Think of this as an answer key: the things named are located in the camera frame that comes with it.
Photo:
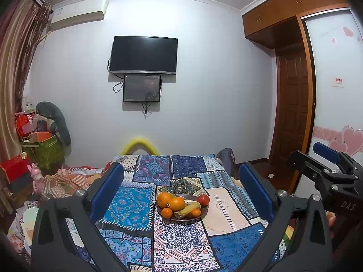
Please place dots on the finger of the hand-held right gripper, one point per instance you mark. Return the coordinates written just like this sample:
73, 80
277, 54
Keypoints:
327, 150
309, 167

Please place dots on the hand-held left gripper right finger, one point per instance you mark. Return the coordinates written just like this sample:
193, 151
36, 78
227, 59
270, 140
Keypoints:
256, 192

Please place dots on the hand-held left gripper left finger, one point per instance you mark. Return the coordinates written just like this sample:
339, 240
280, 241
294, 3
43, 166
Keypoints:
106, 192

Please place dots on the red tomato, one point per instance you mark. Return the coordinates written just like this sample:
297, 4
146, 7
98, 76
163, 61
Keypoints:
203, 200

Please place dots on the brown round plate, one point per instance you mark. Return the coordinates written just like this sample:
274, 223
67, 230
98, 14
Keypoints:
205, 211

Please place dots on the small orange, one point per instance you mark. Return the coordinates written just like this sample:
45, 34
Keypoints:
166, 212
195, 212

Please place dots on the large orange with sticker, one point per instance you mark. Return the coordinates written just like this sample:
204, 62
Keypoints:
177, 204

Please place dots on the person's right hand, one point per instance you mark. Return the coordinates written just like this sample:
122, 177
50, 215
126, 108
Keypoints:
331, 220

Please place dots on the orange striped cloth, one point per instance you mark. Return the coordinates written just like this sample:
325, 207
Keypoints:
76, 180

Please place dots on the grey backpack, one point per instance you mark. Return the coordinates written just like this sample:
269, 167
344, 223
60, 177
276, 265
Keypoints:
227, 160

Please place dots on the white sliding door with hearts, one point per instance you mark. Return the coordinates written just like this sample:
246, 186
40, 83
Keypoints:
334, 104

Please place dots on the red label sticker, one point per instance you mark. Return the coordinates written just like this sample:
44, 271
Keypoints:
338, 82

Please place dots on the pink bunny toy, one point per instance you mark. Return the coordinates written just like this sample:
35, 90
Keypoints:
36, 177

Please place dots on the green fabric bag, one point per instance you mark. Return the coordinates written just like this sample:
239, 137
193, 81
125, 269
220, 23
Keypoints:
45, 153

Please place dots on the grey shark plush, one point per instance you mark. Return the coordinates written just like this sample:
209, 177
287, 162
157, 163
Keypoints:
58, 121

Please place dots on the blue patchwork blanket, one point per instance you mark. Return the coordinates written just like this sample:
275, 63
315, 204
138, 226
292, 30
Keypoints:
181, 240

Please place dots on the red box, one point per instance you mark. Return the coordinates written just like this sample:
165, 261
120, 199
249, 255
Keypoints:
15, 168

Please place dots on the wooden overhead cabinet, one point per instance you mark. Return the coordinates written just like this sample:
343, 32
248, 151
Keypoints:
283, 14

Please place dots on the brown striped curtain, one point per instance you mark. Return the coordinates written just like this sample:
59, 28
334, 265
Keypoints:
14, 76

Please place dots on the white air conditioner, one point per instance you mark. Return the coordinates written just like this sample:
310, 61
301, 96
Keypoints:
78, 12

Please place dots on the small wall monitor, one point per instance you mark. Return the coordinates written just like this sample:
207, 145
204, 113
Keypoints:
141, 87

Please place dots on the black wall television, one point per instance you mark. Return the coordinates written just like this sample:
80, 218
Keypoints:
143, 54

